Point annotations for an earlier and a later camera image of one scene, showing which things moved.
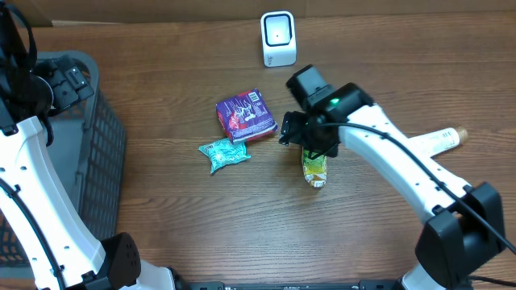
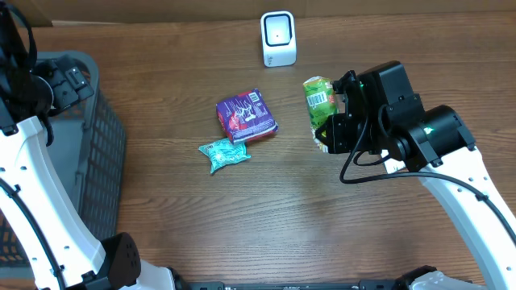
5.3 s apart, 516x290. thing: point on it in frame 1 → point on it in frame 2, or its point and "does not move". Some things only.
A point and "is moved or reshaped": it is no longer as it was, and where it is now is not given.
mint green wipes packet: x=224 y=152 does not move
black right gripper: x=295 y=132 → x=334 y=134
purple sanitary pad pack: x=245 y=117 does not move
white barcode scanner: x=278 y=40 does not move
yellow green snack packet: x=314 y=169 is moved or reshaped
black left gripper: x=67 y=96 does not move
